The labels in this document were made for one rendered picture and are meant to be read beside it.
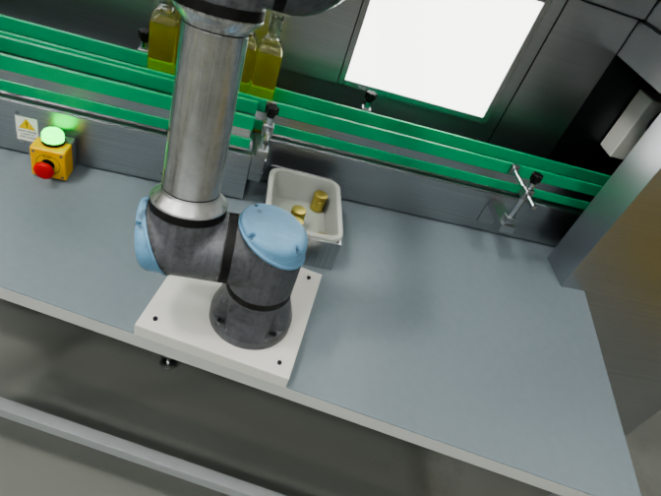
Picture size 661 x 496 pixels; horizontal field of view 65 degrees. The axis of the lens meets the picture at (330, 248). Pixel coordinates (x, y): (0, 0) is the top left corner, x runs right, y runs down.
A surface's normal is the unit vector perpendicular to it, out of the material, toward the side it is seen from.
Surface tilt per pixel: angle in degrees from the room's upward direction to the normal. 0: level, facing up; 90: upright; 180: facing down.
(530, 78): 90
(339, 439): 0
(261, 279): 90
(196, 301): 0
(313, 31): 90
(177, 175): 81
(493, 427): 0
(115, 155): 90
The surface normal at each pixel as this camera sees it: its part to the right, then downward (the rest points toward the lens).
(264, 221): 0.40, -0.69
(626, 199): -0.96, -0.19
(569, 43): 0.02, 0.67
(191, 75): -0.36, 0.40
